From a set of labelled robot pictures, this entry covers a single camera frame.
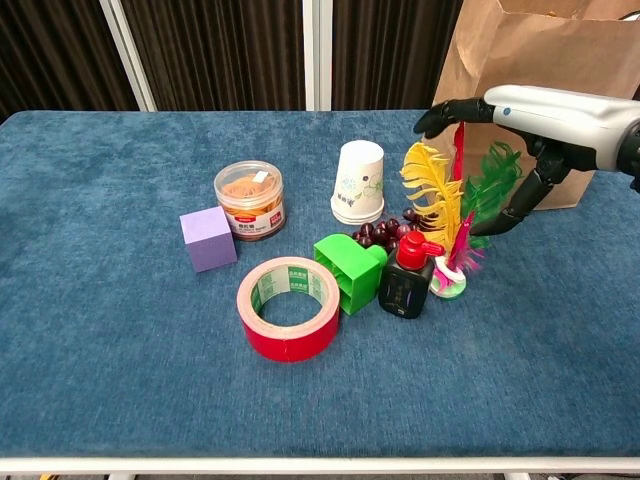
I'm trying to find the clear jar of rubber bands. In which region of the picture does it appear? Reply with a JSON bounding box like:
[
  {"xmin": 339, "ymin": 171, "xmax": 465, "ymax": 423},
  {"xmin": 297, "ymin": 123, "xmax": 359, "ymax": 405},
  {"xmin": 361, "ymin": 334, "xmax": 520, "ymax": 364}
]
[{"xmin": 213, "ymin": 160, "xmax": 286, "ymax": 242}]

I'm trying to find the white paper cup stack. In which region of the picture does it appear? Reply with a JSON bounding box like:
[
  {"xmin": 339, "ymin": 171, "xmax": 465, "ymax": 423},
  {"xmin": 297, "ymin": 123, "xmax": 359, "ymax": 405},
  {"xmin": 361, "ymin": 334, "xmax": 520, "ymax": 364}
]
[{"xmin": 330, "ymin": 139, "xmax": 386, "ymax": 225}]

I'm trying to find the red tape roll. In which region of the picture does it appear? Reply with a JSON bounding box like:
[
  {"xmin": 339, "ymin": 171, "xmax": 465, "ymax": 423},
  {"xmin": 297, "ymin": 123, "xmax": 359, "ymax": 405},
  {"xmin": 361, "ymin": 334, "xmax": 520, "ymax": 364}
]
[{"xmin": 236, "ymin": 256, "xmax": 342, "ymax": 364}]

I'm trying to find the blue felt table cover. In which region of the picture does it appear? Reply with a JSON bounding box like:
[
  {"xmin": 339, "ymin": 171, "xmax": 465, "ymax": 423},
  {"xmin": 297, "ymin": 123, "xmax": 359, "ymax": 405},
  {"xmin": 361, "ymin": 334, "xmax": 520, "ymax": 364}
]
[{"xmin": 0, "ymin": 109, "xmax": 640, "ymax": 459}]

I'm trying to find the green plastic block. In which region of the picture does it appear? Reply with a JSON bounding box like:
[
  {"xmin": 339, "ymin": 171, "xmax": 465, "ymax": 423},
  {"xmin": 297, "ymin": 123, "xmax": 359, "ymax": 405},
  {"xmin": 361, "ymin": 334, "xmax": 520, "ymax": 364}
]
[{"xmin": 313, "ymin": 233, "xmax": 389, "ymax": 316}]

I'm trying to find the brown paper bag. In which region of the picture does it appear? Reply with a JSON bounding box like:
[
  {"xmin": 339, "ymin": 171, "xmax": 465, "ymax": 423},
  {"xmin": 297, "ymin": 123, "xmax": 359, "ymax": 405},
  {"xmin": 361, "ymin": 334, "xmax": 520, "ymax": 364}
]
[{"xmin": 432, "ymin": 0, "xmax": 640, "ymax": 211}]

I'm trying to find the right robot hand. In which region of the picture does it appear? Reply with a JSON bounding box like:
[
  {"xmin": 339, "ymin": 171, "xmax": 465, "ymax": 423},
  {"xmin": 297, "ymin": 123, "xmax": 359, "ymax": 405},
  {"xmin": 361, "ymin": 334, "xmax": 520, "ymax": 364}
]
[{"xmin": 413, "ymin": 84, "xmax": 640, "ymax": 237}]

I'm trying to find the dark pleated curtain panel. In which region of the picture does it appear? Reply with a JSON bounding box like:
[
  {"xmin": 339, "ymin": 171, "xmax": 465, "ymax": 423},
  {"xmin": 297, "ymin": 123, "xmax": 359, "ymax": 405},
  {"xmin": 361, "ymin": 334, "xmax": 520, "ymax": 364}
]
[
  {"xmin": 122, "ymin": 0, "xmax": 306, "ymax": 112},
  {"xmin": 332, "ymin": 0, "xmax": 464, "ymax": 111},
  {"xmin": 0, "ymin": 0, "xmax": 141, "ymax": 121}
]

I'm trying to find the white table frame base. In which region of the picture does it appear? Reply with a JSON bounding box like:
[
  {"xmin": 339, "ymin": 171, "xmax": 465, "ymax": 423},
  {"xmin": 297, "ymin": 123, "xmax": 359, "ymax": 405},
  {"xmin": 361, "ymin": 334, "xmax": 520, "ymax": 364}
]
[{"xmin": 0, "ymin": 455, "xmax": 640, "ymax": 480}]

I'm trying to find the white partition frame post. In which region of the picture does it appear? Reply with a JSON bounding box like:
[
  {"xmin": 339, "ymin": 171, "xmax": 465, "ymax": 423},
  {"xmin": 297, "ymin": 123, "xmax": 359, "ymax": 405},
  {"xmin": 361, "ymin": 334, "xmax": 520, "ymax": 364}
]
[
  {"xmin": 301, "ymin": 0, "xmax": 334, "ymax": 111},
  {"xmin": 98, "ymin": 0, "xmax": 158, "ymax": 112}
]

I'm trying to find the purple cube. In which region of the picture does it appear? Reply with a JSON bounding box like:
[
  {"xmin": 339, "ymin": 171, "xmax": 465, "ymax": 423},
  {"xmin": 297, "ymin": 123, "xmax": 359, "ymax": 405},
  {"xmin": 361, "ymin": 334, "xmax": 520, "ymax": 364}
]
[{"xmin": 179, "ymin": 205, "xmax": 238, "ymax": 274}]

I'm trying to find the purple grape bunch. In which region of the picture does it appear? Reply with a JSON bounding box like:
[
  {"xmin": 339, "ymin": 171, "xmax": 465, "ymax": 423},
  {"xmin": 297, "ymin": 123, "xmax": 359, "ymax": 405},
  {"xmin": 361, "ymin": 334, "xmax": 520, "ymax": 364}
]
[{"xmin": 351, "ymin": 207, "xmax": 426, "ymax": 254}]

